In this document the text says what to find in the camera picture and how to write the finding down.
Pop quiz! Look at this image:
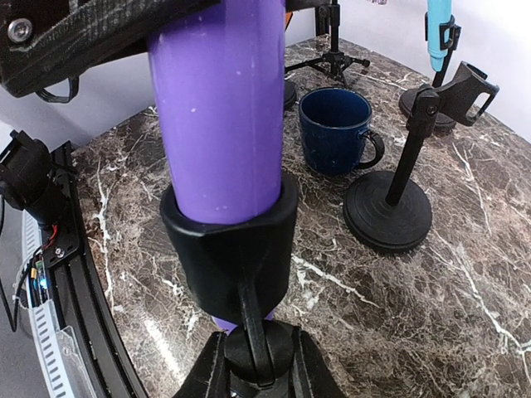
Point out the black tripod shock-mount stand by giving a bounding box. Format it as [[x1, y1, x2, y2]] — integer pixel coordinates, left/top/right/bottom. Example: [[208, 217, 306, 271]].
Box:
[[285, 1, 371, 89]]

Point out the white slotted cable duct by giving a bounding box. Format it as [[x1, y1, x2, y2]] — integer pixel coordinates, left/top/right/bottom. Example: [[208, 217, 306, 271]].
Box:
[[22, 211, 75, 398]]

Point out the black round-base stand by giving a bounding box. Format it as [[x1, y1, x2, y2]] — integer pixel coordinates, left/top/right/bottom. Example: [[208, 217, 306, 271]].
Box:
[[343, 61, 499, 254], [284, 80, 297, 111], [398, 13, 461, 134], [160, 174, 298, 397]]

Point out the purple microphone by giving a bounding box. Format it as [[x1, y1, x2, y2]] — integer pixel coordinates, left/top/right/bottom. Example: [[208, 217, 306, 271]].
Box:
[[147, 0, 287, 332]]

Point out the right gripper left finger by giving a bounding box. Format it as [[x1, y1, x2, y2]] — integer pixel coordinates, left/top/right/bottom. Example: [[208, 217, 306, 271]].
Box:
[[173, 332, 231, 398]]

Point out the black round-base stand, teal mic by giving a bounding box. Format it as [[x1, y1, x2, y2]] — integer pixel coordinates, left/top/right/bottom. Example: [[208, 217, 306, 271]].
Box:
[[398, 13, 461, 134]]

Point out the orange microphone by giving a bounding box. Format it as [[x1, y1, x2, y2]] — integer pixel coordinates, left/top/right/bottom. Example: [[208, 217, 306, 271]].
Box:
[[285, 12, 293, 30]]

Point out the teal blue microphone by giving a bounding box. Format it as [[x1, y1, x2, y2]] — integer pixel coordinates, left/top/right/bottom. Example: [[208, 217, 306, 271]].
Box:
[[425, 0, 452, 72]]

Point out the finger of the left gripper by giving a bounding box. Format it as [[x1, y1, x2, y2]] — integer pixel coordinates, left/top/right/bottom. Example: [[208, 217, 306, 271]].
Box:
[[1, 1, 215, 98], [285, 0, 331, 12]]

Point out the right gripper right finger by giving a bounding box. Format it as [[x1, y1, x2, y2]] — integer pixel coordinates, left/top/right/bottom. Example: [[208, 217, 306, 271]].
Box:
[[290, 327, 346, 398]]

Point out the black front rail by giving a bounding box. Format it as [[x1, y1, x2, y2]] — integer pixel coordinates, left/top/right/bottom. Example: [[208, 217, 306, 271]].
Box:
[[0, 130, 149, 398]]

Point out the dark blue mug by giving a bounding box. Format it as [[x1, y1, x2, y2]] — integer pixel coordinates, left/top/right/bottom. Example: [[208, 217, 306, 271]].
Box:
[[299, 87, 385, 177]]

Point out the black round-base stand, orange mic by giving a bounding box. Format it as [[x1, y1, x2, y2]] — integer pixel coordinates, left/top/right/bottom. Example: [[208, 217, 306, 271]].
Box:
[[284, 80, 297, 111]]

